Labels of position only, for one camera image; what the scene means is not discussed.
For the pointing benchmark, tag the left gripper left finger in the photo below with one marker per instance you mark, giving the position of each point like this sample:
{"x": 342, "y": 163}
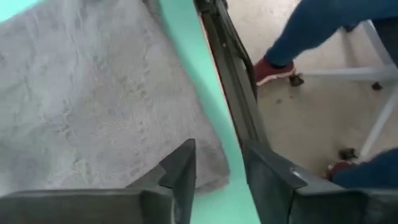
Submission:
{"x": 93, "y": 208}

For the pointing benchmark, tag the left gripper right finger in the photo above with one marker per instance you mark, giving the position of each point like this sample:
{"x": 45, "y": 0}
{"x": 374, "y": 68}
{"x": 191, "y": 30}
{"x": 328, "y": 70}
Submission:
{"x": 295, "y": 205}

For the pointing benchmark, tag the grey towel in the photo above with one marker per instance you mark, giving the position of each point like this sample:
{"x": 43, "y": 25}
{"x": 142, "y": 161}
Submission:
{"x": 93, "y": 93}

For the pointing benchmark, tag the person's red shoe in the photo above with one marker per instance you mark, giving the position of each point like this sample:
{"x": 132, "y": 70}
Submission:
{"x": 337, "y": 166}
{"x": 270, "y": 71}

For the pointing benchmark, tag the green table mat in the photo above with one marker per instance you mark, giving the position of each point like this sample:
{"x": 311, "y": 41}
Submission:
{"x": 217, "y": 202}

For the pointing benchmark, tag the person's leg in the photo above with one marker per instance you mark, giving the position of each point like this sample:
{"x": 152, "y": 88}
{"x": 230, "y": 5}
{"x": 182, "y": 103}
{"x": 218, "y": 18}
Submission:
{"x": 373, "y": 171}
{"x": 317, "y": 25}

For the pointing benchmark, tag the grey office chair base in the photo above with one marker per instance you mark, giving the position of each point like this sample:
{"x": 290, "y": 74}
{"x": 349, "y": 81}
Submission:
{"x": 342, "y": 73}

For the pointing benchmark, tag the black metal table frame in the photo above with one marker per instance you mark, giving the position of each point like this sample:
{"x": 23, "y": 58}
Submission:
{"x": 230, "y": 77}

